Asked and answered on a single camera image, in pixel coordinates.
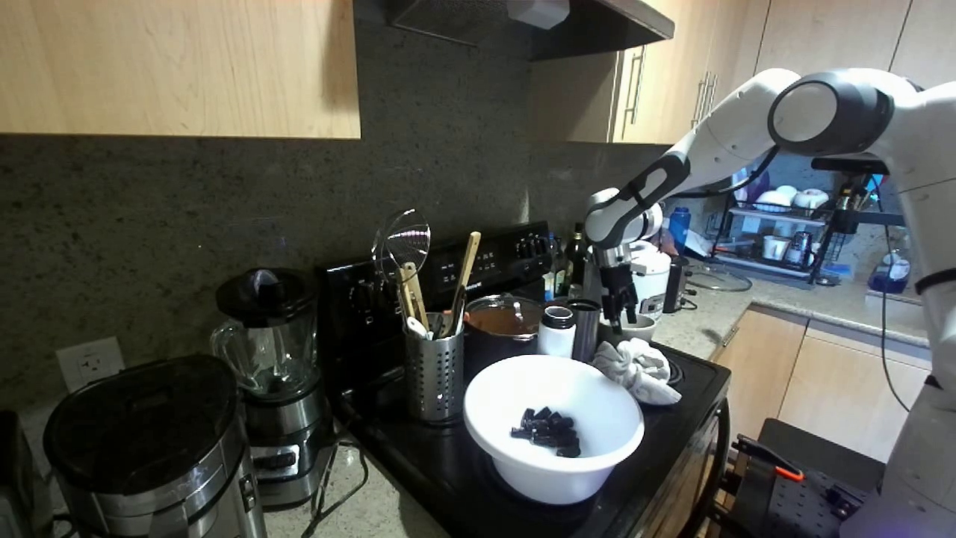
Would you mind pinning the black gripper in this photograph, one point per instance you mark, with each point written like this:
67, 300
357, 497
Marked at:
618, 276

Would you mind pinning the large white mixing bowl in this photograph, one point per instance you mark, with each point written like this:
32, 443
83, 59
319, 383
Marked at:
518, 383

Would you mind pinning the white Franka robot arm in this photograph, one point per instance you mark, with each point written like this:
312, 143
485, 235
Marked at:
927, 131

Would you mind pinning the dark pieces in bowl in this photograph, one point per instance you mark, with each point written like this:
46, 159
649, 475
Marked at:
548, 433

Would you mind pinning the black electric stove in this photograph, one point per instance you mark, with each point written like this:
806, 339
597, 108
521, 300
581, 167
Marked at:
449, 467

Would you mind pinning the stainless steel tumbler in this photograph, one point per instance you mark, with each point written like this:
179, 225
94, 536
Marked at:
585, 331

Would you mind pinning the white crumpled cloth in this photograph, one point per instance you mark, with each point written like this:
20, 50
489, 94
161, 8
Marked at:
642, 376

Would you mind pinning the dark glass bottle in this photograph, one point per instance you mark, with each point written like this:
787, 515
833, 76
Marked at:
575, 261

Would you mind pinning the white bottle with black cap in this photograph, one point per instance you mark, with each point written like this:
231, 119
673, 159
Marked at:
557, 343

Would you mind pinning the long wooden spoon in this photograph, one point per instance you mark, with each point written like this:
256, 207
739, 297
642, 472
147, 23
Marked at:
466, 270

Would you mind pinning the perforated steel utensil holder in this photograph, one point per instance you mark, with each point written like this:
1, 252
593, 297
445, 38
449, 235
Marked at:
433, 379

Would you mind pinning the short wooden spatula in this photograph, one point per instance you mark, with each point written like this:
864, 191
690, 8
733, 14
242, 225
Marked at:
409, 295

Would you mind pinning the metal skimmer spoon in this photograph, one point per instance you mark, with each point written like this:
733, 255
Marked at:
403, 241

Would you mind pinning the black tool case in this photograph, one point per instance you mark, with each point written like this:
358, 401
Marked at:
787, 510

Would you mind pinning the dark range hood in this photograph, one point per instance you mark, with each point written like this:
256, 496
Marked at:
597, 26

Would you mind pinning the black silver blender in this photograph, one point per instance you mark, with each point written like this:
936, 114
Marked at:
277, 409

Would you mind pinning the black steel slow cooker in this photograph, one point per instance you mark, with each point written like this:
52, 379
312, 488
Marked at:
137, 430

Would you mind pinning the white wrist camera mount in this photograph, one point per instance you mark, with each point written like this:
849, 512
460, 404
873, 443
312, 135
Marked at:
654, 274

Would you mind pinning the wooden wall cabinet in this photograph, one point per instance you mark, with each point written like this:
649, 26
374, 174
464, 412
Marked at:
179, 71
697, 50

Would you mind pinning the white wall outlet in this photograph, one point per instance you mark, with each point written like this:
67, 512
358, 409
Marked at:
91, 364

